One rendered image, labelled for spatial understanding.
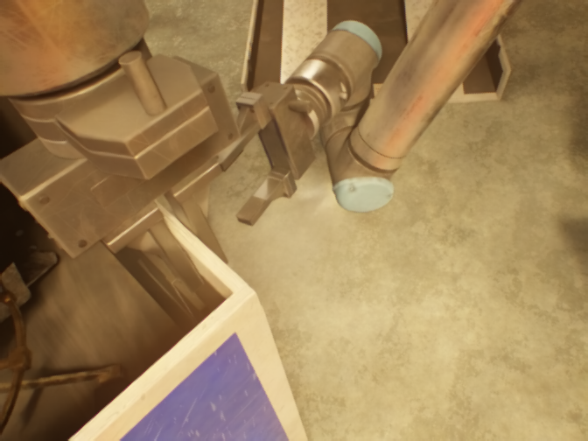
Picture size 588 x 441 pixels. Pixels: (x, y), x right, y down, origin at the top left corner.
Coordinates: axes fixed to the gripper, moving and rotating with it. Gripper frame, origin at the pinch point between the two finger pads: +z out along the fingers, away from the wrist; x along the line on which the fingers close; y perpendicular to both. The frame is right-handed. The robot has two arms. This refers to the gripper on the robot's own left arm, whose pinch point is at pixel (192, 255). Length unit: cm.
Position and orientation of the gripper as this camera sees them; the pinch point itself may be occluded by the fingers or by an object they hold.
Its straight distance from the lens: 37.8
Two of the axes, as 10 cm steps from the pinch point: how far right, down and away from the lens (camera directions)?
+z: 2.1, 6.6, 7.2
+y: -6.8, -4.3, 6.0
